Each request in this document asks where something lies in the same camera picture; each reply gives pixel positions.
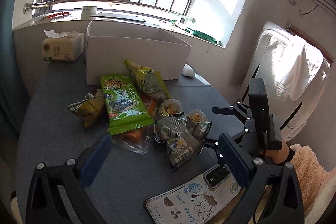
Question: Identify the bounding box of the grey yellow snack bag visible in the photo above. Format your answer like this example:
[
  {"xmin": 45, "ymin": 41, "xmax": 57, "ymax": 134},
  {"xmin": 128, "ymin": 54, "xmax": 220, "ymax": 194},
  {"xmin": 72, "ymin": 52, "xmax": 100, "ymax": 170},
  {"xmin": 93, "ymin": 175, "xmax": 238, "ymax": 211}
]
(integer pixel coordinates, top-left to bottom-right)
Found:
[{"xmin": 154, "ymin": 113, "xmax": 213, "ymax": 171}]

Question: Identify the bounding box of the clear jelly cup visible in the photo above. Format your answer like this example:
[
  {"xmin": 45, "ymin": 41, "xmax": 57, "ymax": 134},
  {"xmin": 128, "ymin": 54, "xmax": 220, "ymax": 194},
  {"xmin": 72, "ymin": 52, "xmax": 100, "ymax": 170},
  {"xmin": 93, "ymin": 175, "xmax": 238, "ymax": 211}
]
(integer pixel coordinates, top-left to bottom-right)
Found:
[
  {"xmin": 159, "ymin": 98, "xmax": 182, "ymax": 118},
  {"xmin": 187, "ymin": 109, "xmax": 207, "ymax": 123}
]

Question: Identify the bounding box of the person's right hand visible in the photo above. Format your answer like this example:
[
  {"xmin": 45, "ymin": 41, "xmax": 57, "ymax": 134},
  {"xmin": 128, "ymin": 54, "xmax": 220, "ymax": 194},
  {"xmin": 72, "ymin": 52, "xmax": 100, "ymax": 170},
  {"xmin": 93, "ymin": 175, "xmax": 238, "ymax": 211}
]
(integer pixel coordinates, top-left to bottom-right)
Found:
[{"xmin": 265, "ymin": 139, "xmax": 289, "ymax": 164}]

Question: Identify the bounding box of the orange Indian flatbread pack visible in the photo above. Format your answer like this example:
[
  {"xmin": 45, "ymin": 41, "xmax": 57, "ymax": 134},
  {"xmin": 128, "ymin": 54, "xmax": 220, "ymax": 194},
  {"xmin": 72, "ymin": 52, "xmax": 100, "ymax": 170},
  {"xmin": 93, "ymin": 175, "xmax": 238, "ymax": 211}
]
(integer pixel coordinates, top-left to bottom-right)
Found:
[{"xmin": 112, "ymin": 93, "xmax": 158, "ymax": 155}]

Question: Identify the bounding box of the olive green wrapped snack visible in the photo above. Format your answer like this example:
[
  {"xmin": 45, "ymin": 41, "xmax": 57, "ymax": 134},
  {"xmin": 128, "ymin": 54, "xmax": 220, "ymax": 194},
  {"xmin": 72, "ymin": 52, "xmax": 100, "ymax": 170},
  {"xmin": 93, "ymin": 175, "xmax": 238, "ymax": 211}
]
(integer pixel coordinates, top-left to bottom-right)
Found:
[{"xmin": 67, "ymin": 93, "xmax": 105, "ymax": 128}]

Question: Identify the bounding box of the smartphone with cartoon case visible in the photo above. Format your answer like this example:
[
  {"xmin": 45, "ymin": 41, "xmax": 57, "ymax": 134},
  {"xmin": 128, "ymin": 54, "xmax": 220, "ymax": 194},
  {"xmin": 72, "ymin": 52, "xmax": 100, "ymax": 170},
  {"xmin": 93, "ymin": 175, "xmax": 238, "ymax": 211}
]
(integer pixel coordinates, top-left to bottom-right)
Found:
[{"xmin": 145, "ymin": 164, "xmax": 241, "ymax": 223}]

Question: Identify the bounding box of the green seaweed snack bag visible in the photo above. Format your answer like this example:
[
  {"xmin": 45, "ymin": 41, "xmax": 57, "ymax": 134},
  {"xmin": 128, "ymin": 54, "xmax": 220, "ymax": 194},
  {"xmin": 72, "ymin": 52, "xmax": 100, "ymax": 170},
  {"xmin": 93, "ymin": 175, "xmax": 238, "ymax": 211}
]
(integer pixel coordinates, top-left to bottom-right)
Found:
[{"xmin": 100, "ymin": 75, "xmax": 154, "ymax": 135}]

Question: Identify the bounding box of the fluffy cream sleeve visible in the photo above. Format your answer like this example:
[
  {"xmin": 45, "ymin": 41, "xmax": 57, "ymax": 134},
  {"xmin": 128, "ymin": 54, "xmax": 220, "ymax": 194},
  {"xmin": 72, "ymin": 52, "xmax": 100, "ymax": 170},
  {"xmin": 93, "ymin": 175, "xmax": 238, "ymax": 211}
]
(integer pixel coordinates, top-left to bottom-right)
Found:
[{"xmin": 290, "ymin": 144, "xmax": 335, "ymax": 223}]

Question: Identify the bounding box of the yellow green chips bag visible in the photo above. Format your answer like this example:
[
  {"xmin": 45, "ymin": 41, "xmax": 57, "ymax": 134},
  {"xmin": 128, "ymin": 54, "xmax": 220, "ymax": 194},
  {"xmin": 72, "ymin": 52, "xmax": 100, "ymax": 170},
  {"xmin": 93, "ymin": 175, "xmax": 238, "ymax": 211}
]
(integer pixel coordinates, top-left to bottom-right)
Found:
[{"xmin": 125, "ymin": 60, "xmax": 171, "ymax": 102}]

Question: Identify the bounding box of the blue curtain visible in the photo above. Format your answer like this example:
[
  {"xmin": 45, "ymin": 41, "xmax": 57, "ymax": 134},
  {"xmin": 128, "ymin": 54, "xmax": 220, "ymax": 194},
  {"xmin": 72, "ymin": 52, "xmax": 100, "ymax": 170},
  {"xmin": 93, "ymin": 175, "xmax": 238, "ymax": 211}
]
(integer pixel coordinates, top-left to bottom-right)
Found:
[{"xmin": 1, "ymin": 0, "xmax": 30, "ymax": 140}]

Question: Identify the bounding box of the white charger device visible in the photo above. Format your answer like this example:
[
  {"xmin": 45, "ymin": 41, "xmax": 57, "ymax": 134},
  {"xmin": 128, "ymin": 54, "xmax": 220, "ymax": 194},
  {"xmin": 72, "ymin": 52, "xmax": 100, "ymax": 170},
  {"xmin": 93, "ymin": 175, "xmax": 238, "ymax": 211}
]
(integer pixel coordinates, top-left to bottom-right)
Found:
[{"xmin": 182, "ymin": 64, "xmax": 195, "ymax": 77}]

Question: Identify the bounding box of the white cardboard box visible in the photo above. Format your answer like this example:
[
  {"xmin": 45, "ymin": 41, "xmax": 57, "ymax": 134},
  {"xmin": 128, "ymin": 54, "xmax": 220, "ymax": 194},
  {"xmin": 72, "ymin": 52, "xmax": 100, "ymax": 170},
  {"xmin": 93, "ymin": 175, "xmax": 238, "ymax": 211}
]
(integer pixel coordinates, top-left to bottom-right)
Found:
[{"xmin": 85, "ymin": 21, "xmax": 192, "ymax": 85}]

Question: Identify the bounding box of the tissue paper pack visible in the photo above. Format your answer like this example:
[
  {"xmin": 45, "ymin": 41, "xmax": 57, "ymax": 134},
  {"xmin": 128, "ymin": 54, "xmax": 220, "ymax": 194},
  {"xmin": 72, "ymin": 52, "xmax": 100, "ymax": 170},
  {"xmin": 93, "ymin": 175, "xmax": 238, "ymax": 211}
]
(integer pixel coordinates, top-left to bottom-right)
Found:
[{"xmin": 42, "ymin": 30, "xmax": 84, "ymax": 62}]

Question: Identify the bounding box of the green cloth on windowsill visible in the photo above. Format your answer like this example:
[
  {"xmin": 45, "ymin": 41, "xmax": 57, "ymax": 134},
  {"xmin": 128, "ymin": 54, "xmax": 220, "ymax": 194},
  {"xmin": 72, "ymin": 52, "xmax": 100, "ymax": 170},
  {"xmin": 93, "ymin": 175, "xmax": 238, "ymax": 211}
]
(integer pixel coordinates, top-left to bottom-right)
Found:
[{"xmin": 170, "ymin": 19, "xmax": 224, "ymax": 46}]

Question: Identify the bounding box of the steel window rail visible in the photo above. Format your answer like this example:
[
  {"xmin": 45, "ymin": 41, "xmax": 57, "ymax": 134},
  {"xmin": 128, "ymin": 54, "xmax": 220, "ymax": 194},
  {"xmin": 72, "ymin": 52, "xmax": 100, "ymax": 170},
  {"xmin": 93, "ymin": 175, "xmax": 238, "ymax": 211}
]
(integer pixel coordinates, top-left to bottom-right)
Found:
[{"xmin": 23, "ymin": 0, "xmax": 196, "ymax": 23}]

